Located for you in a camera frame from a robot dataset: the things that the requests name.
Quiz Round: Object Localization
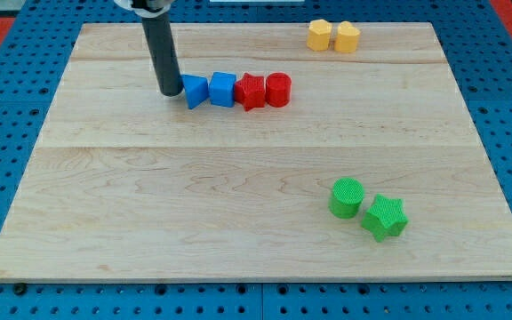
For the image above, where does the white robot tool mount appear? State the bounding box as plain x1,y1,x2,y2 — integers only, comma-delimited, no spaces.
114,0,174,18

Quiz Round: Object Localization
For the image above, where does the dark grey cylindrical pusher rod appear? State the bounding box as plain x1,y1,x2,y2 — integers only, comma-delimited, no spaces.
141,12,184,97

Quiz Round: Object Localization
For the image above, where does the red star block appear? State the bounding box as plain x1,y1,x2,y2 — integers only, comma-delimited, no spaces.
234,73,266,112

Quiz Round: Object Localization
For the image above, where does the green star block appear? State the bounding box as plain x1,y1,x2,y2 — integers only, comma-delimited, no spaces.
361,194,409,243

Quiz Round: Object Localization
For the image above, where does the blue triangle block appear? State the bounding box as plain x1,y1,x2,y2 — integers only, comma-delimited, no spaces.
181,74,209,109

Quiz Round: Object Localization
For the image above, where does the blue cube block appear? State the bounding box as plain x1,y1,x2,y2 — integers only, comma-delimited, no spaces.
209,72,236,108

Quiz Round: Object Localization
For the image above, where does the red cylinder block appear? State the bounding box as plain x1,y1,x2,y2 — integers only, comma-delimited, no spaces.
265,72,292,108

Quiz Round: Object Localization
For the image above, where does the light wooden board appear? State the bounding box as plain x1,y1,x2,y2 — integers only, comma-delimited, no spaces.
0,22,512,284

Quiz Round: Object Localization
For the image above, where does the yellow hexagon block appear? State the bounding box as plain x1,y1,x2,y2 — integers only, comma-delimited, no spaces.
307,19,332,52

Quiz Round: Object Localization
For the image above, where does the yellow heart block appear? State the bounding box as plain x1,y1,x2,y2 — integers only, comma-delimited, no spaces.
334,21,361,53

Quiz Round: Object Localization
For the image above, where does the green cylinder block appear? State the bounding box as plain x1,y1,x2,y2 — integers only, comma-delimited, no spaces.
328,177,364,219

